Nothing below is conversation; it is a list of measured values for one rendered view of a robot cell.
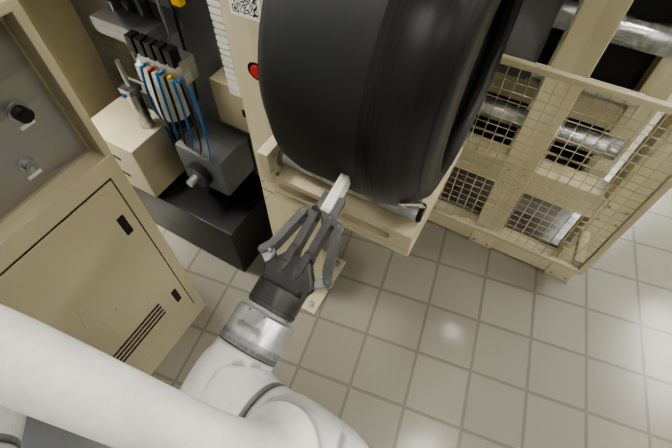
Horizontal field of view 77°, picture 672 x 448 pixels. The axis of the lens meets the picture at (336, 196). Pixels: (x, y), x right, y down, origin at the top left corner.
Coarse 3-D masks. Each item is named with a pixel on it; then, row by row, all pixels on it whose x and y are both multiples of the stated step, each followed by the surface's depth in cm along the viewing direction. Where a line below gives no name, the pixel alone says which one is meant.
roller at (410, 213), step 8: (280, 160) 96; (288, 160) 95; (296, 168) 95; (312, 176) 94; (352, 192) 91; (368, 200) 90; (384, 208) 89; (392, 208) 88; (400, 208) 87; (408, 208) 86; (416, 208) 86; (424, 208) 86; (408, 216) 87; (416, 216) 86
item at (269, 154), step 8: (272, 136) 94; (264, 144) 93; (272, 144) 93; (264, 152) 91; (272, 152) 92; (280, 152) 95; (264, 160) 92; (272, 160) 94; (264, 168) 95; (272, 168) 95; (280, 168) 99; (264, 176) 97; (272, 176) 97
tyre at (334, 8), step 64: (320, 0) 52; (384, 0) 49; (448, 0) 47; (512, 0) 82; (320, 64) 54; (384, 64) 50; (448, 64) 50; (320, 128) 60; (384, 128) 55; (448, 128) 59; (384, 192) 66
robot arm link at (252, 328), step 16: (240, 304) 58; (256, 304) 58; (240, 320) 56; (256, 320) 56; (272, 320) 56; (224, 336) 56; (240, 336) 55; (256, 336) 55; (272, 336) 56; (288, 336) 58; (256, 352) 55; (272, 352) 56
